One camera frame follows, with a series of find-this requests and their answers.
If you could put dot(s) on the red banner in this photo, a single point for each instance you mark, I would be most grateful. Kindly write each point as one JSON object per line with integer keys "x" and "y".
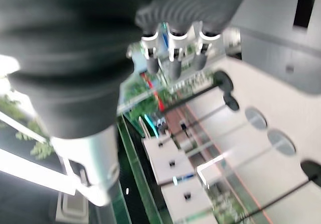
{"x": 153, "y": 89}

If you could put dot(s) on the green leafy plant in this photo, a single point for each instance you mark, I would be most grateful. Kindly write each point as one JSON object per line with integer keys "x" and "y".
{"x": 140, "y": 98}
{"x": 37, "y": 146}

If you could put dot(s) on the grey cabinet with dark opening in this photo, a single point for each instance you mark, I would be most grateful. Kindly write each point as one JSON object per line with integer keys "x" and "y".
{"x": 270, "y": 33}

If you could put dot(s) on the black stanchion post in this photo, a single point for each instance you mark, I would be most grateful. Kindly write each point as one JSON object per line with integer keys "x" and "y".
{"x": 223, "y": 81}
{"x": 312, "y": 171}
{"x": 231, "y": 103}

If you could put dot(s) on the grey stanchion post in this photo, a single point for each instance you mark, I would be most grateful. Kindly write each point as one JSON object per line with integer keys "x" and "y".
{"x": 281, "y": 142}
{"x": 255, "y": 118}

